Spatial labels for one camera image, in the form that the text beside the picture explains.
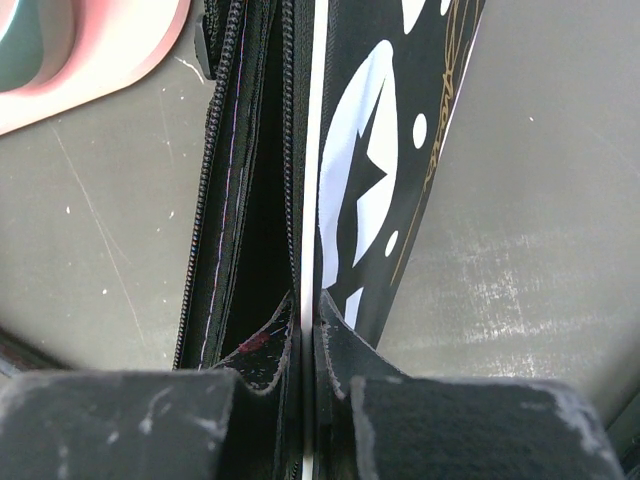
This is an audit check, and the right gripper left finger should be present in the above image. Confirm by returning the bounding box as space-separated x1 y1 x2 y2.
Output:
1 296 302 479

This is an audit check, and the pink three-tier shelf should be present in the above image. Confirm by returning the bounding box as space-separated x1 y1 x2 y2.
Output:
1 1 191 134

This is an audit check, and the black racket bag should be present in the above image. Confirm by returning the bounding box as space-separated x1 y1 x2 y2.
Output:
174 1 484 479

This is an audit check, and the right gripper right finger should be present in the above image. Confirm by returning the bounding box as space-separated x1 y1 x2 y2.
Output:
314 293 623 479

